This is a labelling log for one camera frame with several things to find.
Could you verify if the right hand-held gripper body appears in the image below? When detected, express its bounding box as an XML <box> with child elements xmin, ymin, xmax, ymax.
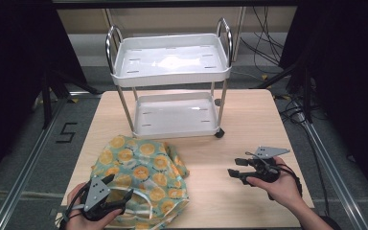
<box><xmin>239</xmin><ymin>146</ymin><xmax>291</xmax><ymax>186</ymax></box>

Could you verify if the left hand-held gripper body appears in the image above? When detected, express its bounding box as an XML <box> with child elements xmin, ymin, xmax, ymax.
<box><xmin>81</xmin><ymin>174</ymin><xmax>126</xmax><ymax>222</ymax></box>

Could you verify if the lemon print fabric bag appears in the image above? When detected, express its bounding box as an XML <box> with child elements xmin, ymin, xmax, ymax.
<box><xmin>89</xmin><ymin>134</ymin><xmax>191</xmax><ymax>230</ymax></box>

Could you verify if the person's right hand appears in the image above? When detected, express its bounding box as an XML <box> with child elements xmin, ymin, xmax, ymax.
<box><xmin>245</xmin><ymin>156</ymin><xmax>303</xmax><ymax>211</ymax></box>

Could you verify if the person's left hand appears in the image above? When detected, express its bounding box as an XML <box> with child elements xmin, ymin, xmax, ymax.
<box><xmin>64</xmin><ymin>182</ymin><xmax>125</xmax><ymax>230</ymax></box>

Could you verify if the black metal stand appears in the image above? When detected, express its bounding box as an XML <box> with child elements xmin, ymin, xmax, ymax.
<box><xmin>251</xmin><ymin>57</ymin><xmax>314</xmax><ymax>125</ymax></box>
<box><xmin>39</xmin><ymin>67</ymin><xmax>101</xmax><ymax>129</ymax></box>

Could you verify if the white two-tier trolley cart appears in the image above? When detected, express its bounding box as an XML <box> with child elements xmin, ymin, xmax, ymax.
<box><xmin>104</xmin><ymin>17</ymin><xmax>234</xmax><ymax>140</ymax></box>

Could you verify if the dark curtain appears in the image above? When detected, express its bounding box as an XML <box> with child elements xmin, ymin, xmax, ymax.
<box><xmin>279</xmin><ymin>0</ymin><xmax>368</xmax><ymax>195</ymax></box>
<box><xmin>0</xmin><ymin>0</ymin><xmax>89</xmax><ymax>191</ymax></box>

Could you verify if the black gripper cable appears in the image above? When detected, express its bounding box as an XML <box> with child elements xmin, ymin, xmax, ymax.
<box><xmin>277</xmin><ymin>163</ymin><xmax>304</xmax><ymax>201</ymax></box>
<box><xmin>59</xmin><ymin>187</ymin><xmax>89</xmax><ymax>230</ymax></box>

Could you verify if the aluminium floor rail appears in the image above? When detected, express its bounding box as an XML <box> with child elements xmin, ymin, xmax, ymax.
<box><xmin>0</xmin><ymin>91</ymin><xmax>104</xmax><ymax>230</ymax></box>
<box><xmin>293</xmin><ymin>103</ymin><xmax>368</xmax><ymax>230</ymax></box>

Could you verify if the bundle of black cables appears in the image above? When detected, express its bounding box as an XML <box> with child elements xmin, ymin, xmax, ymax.
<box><xmin>239</xmin><ymin>5</ymin><xmax>287</xmax><ymax>67</ymax></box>

